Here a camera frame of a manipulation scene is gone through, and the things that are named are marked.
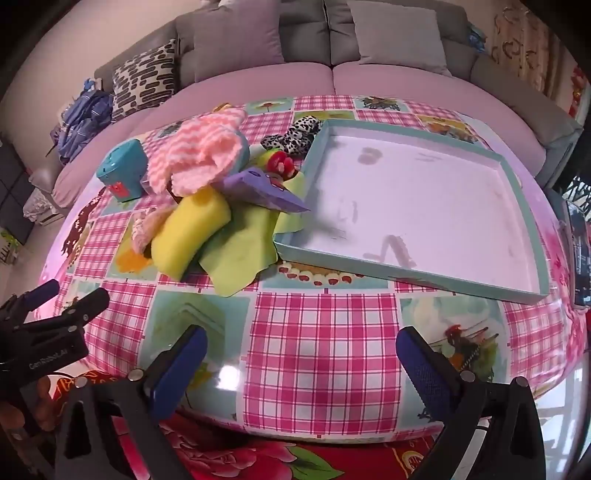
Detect smartphone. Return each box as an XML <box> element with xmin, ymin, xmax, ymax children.
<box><xmin>567</xmin><ymin>198</ymin><xmax>591</xmax><ymax>309</ymax></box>

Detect beige patterned curtain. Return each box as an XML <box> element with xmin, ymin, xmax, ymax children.
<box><xmin>489</xmin><ymin>9</ymin><xmax>578</xmax><ymax>112</ymax></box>

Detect grey sofa with pink seat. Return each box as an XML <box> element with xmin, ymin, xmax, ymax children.
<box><xmin>28</xmin><ymin>0</ymin><xmax>585</xmax><ymax>204</ymax></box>

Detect shallow teal cardboard box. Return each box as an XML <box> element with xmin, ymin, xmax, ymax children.
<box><xmin>273</xmin><ymin>119</ymin><xmax>555</xmax><ymax>305</ymax></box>

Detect green printed box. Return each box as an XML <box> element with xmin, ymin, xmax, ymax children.
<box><xmin>0</xmin><ymin>231</ymin><xmax>19</xmax><ymax>266</ymax></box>

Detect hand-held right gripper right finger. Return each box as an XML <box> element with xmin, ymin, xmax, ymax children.
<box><xmin>396</xmin><ymin>326</ymin><xmax>548</xmax><ymax>480</ymax></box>

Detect pink beige scrunchie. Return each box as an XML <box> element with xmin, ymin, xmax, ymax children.
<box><xmin>130</xmin><ymin>208</ymin><xmax>174</xmax><ymax>252</ymax></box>

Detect red hanging decoration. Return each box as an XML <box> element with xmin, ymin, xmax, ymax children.
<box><xmin>570</xmin><ymin>69</ymin><xmax>591</xmax><ymax>121</ymax></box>

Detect plain grey cushion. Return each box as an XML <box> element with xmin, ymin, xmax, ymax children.
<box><xmin>346</xmin><ymin>0</ymin><xmax>452</xmax><ymax>77</ymax></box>

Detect blue striped garment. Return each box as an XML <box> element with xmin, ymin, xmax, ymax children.
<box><xmin>48</xmin><ymin>78</ymin><xmax>116</xmax><ymax>164</ymax></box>

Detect yellow sponge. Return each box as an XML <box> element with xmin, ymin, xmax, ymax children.
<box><xmin>151</xmin><ymin>188</ymin><xmax>232</xmax><ymax>280</ymax></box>

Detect purple cartoon packet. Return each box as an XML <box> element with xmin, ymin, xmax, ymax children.
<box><xmin>217</xmin><ymin>167</ymin><xmax>311</xmax><ymax>214</ymax></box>

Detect person's left hand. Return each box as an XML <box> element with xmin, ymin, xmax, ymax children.
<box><xmin>0</xmin><ymin>378</ymin><xmax>63</xmax><ymax>435</ymax></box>

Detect black metal rack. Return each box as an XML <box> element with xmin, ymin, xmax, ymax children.
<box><xmin>558</xmin><ymin>174</ymin><xmax>591</xmax><ymax>200</ymax></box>

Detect red yarn flower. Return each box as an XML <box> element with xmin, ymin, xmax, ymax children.
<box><xmin>268</xmin><ymin>152</ymin><xmax>298</xmax><ymax>178</ymax></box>

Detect black cabinet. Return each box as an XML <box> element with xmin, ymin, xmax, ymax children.
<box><xmin>0</xmin><ymin>138</ymin><xmax>35</xmax><ymax>241</ymax></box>

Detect teal plastic container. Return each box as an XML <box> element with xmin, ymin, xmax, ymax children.
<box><xmin>96</xmin><ymin>140</ymin><xmax>148</xmax><ymax>201</ymax></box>

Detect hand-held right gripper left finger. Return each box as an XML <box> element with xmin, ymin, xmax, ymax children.
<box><xmin>54</xmin><ymin>325</ymin><xmax>208</xmax><ymax>480</ymax></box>

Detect blue fabric item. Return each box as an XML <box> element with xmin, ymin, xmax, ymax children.
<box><xmin>466</xmin><ymin>25</ymin><xmax>488</xmax><ymax>54</ymax></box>

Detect grey purple cushion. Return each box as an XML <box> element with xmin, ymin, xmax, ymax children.
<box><xmin>193</xmin><ymin>4</ymin><xmax>286</xmax><ymax>84</ymax></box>

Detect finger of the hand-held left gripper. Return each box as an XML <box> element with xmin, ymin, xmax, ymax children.
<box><xmin>0</xmin><ymin>278</ymin><xmax>62</xmax><ymax>319</ymax></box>
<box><xmin>18</xmin><ymin>287</ymin><xmax>112</xmax><ymax>334</ymax></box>

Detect black white spotted scrunchie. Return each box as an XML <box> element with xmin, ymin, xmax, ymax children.
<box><xmin>261</xmin><ymin>115</ymin><xmax>324</xmax><ymax>155</ymax></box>

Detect pink white knitted cloth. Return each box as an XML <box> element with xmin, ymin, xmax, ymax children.
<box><xmin>145</xmin><ymin>108</ymin><xmax>250</xmax><ymax>195</ymax></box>

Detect black white patterned cushion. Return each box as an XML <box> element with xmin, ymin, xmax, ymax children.
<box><xmin>112</xmin><ymin>38</ymin><xmax>178</xmax><ymax>123</ymax></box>

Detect light green cloth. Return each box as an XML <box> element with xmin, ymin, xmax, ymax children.
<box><xmin>198</xmin><ymin>150</ymin><xmax>308</xmax><ymax>297</ymax></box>

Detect grey white fabric bundle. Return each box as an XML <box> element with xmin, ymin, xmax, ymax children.
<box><xmin>23</xmin><ymin>185</ymin><xmax>65</xmax><ymax>227</ymax></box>

